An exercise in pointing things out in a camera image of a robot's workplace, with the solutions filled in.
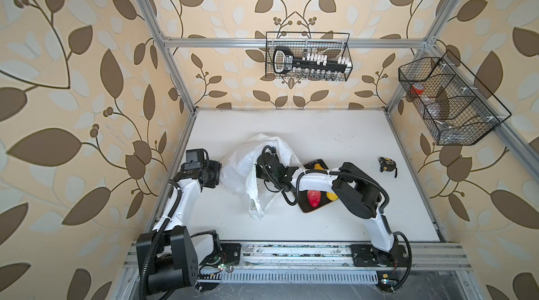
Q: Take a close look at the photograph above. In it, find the white plastic bag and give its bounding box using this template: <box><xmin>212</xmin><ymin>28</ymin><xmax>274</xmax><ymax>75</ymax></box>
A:
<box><xmin>220</xmin><ymin>134</ymin><xmax>305</xmax><ymax>221</ymax></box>

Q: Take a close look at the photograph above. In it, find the red strawberry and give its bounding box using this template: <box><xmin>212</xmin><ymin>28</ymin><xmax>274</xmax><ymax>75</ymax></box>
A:
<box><xmin>307</xmin><ymin>190</ymin><xmax>321</xmax><ymax>208</ymax></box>

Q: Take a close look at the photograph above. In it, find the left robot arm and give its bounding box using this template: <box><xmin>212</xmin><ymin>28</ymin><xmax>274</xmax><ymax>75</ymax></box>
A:
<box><xmin>136</xmin><ymin>160</ymin><xmax>222</xmax><ymax>299</ymax></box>

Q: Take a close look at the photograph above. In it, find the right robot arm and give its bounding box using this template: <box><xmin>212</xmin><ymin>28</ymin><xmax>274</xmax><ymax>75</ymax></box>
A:
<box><xmin>255</xmin><ymin>146</ymin><xmax>413</xmax><ymax>293</ymax></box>

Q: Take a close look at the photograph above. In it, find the black tray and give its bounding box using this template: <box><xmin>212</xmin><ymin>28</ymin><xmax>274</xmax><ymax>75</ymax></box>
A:
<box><xmin>298</xmin><ymin>159</ymin><xmax>338</xmax><ymax>214</ymax></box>

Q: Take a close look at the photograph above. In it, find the black socket tool set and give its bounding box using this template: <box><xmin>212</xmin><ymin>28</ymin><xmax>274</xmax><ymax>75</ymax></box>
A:
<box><xmin>269</xmin><ymin>46</ymin><xmax>352</xmax><ymax>77</ymax></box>

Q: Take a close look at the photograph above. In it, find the black yellow tape measure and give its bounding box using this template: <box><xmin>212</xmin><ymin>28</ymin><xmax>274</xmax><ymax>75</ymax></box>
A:
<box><xmin>378</xmin><ymin>157</ymin><xmax>398</xmax><ymax>178</ymax></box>

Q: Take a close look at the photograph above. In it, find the red item in basket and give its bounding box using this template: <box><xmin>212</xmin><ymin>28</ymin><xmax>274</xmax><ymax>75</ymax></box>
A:
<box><xmin>410</xmin><ymin>83</ymin><xmax>425</xmax><ymax>97</ymax></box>

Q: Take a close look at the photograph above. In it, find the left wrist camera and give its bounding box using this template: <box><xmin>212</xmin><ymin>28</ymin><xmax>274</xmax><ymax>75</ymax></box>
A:
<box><xmin>185</xmin><ymin>148</ymin><xmax>209</xmax><ymax>166</ymax></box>

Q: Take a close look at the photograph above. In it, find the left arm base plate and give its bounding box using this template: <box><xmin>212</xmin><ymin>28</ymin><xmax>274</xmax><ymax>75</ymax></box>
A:
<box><xmin>199</xmin><ymin>242</ymin><xmax>241</xmax><ymax>268</ymax></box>

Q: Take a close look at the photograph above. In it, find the rear black wire basket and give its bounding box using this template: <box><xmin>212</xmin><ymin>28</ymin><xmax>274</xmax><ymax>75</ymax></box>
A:
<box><xmin>265</xmin><ymin>31</ymin><xmax>353</xmax><ymax>82</ymax></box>

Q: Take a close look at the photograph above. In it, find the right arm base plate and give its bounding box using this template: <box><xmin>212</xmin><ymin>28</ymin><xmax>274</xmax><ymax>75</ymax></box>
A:
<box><xmin>350</xmin><ymin>244</ymin><xmax>410</xmax><ymax>269</ymax></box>

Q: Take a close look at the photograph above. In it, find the side black wire basket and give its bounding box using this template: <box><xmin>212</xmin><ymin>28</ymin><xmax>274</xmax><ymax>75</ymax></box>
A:
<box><xmin>398</xmin><ymin>50</ymin><xmax>512</xmax><ymax>146</ymax></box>

